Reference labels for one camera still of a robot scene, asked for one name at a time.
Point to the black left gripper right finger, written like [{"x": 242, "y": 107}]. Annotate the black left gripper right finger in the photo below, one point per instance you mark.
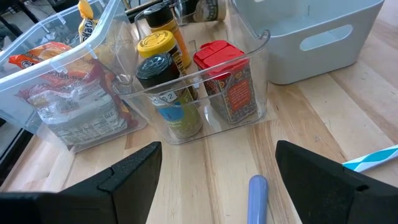
[{"x": 326, "y": 199}]

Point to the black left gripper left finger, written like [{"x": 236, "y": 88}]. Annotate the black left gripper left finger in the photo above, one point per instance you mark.
[{"x": 124, "y": 193}]

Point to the red ramen noodle packet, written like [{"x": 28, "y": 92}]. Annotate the red ramen noodle packet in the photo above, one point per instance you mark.
[{"x": 77, "y": 118}]

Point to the green herb jar black lid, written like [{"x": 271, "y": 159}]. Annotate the green herb jar black lid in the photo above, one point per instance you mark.
[{"x": 158, "y": 70}]

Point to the spice tin red lid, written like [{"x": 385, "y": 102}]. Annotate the spice tin red lid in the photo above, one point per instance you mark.
[{"x": 233, "y": 99}]

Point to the spice jar yellow lid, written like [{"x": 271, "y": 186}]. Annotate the spice jar yellow lid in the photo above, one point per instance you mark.
[{"x": 157, "y": 43}]

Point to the orange ramen noodle packet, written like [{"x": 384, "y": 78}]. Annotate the orange ramen noodle packet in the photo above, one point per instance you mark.
[{"x": 43, "y": 53}]

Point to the yellow peanut snack packet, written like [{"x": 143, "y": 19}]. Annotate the yellow peanut snack packet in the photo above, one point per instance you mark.
[{"x": 87, "y": 28}]

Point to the orange spice jar black lid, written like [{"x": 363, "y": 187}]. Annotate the orange spice jar black lid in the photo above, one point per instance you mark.
[{"x": 160, "y": 15}]

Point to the spice jar tan lid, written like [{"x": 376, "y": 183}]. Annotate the spice jar tan lid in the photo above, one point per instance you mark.
[{"x": 211, "y": 9}]

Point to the grey plastic bin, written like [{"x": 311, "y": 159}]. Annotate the grey plastic bin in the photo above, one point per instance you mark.
[{"x": 295, "y": 62}]

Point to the deep clear plastic tub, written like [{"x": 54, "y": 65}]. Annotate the deep clear plastic tub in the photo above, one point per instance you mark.
[{"x": 18, "y": 93}]

